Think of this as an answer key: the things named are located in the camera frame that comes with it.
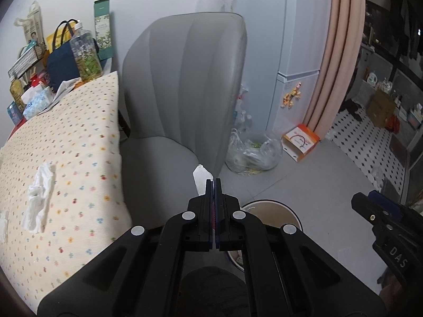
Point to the black shoes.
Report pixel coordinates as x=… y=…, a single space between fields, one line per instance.
x=352 y=109

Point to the blue soda can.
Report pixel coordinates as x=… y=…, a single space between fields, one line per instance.
x=14 y=111

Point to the white paper sheet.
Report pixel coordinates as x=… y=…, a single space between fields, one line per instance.
x=66 y=89

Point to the grey upholstered chair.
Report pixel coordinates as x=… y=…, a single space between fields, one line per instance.
x=185 y=82

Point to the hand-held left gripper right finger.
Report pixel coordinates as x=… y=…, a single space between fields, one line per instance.
x=220 y=204

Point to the blue tissue pack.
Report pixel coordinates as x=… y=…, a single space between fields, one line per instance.
x=38 y=102

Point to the red bag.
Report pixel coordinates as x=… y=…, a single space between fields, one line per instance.
x=392 y=123

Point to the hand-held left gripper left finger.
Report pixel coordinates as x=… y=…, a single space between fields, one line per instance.
x=210 y=204

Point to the clear plastic bag of waste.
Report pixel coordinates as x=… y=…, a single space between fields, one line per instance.
x=254 y=152

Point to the orange white box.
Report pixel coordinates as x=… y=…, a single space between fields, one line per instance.
x=300 y=142

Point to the pink curtain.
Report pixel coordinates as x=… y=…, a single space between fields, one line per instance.
x=340 y=39

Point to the small white plastic bag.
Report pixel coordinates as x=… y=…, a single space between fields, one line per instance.
x=377 y=175

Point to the yellow packet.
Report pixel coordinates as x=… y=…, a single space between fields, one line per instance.
x=51 y=41

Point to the round white trash bin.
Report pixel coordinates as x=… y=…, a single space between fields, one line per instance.
x=274 y=213

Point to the cluster of yellow magnets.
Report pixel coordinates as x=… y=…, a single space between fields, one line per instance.
x=291 y=95

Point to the hanging dark clothes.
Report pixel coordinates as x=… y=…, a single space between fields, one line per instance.
x=404 y=13

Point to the white fridge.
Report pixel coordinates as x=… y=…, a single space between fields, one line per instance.
x=287 y=33

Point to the cream printed paper bag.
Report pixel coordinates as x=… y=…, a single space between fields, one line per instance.
x=33 y=23

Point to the red bottle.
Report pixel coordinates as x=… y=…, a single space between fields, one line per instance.
x=39 y=81

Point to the green box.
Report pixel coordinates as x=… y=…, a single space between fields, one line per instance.
x=104 y=29

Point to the dark cloth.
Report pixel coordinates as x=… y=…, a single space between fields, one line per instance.
x=213 y=290

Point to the clear bottle green label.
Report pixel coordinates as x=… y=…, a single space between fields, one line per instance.
x=86 y=56

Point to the white tissue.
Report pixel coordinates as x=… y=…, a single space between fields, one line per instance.
x=39 y=194

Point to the brown cardboard box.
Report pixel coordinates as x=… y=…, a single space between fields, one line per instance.
x=380 y=109

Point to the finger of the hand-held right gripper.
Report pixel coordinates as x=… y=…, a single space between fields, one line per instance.
x=385 y=199
x=368 y=209

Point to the bottle with yellow contents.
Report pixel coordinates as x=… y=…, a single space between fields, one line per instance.
x=16 y=94

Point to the navy lunch bag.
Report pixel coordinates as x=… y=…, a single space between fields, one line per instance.
x=61 y=64

